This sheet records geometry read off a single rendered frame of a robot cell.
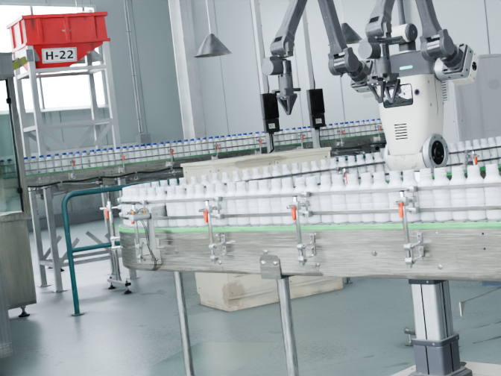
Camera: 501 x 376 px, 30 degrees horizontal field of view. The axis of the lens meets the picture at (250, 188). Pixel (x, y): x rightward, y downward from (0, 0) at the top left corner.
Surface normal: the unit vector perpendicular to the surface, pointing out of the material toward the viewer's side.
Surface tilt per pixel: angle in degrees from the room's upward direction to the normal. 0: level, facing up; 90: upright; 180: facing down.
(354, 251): 90
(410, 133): 90
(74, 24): 90
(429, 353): 90
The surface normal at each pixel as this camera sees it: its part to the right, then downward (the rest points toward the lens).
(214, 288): -0.88, 0.12
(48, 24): 0.46, -0.01
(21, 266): 0.71, -0.04
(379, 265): -0.69, 0.11
